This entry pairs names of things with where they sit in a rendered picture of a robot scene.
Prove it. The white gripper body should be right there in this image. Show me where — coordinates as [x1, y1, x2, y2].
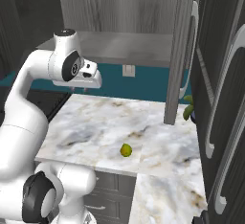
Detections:
[52, 73, 103, 90]

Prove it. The dark grey cabinet door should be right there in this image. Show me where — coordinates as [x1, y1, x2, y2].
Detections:
[0, 0, 62, 79]

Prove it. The grey wood cabinet door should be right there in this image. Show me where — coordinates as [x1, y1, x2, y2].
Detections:
[163, 0, 203, 126]

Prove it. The black hob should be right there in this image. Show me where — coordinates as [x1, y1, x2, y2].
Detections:
[0, 85, 73, 124]

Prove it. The dark grey drawer front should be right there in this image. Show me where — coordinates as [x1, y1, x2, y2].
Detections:
[83, 169, 138, 224]

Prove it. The dark tall fridge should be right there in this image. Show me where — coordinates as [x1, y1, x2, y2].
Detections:
[189, 0, 245, 224]

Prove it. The white wall socket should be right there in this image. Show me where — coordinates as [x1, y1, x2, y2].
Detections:
[122, 63, 136, 78]

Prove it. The grey wood wall cabinet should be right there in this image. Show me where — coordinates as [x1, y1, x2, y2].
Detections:
[11, 0, 180, 69]

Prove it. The white curved door handle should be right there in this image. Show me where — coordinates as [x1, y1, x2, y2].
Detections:
[178, 0, 200, 100]

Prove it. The silver drawer handle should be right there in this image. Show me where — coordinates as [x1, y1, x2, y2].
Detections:
[84, 204, 107, 211]

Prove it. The long white fridge handle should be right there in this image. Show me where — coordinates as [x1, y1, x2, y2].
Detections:
[213, 104, 245, 215]
[205, 23, 245, 160]

